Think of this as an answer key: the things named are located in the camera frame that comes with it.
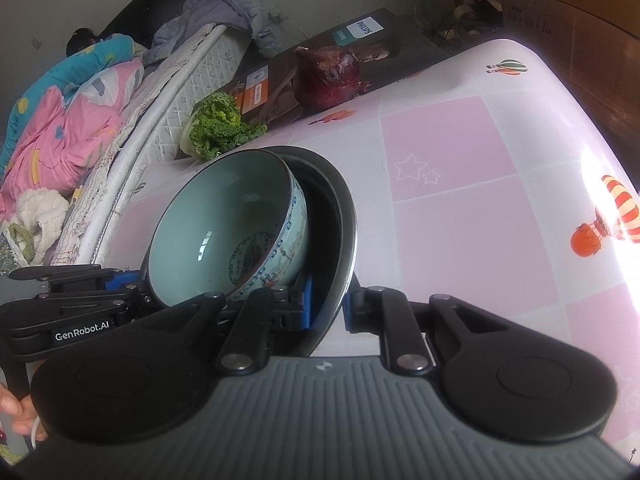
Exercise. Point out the pink quilt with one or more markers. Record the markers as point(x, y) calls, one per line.
point(60, 150)

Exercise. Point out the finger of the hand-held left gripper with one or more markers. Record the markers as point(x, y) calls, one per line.
point(75, 273)
point(100, 299)

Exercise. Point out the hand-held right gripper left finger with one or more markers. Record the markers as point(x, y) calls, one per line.
point(306, 304)

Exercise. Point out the leaf patterned pillow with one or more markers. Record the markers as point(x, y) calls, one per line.
point(10, 255)

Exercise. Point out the flat printed box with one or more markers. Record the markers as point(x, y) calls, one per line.
point(390, 55)

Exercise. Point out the white fluffy cloth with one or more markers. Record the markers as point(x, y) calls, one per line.
point(42, 215)

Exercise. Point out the grey clothes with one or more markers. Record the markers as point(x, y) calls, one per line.
point(210, 15)

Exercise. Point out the pink printed tablecloth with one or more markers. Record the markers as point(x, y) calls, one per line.
point(450, 185)

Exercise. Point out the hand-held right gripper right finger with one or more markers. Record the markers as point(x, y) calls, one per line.
point(350, 311)

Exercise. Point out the tape roll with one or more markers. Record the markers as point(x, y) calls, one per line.
point(465, 11)

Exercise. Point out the teal ceramic bowl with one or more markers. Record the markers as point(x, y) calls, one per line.
point(220, 220)

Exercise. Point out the person's left hand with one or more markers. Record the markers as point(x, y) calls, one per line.
point(15, 405)

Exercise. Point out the white quilted mattress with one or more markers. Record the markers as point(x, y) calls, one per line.
point(165, 110)

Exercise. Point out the stainless steel bowl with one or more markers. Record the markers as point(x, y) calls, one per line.
point(327, 240)

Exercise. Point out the brown wooden cabinet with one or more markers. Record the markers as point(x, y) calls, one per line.
point(575, 50)

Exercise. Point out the napa cabbage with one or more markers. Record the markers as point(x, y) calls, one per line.
point(215, 125)

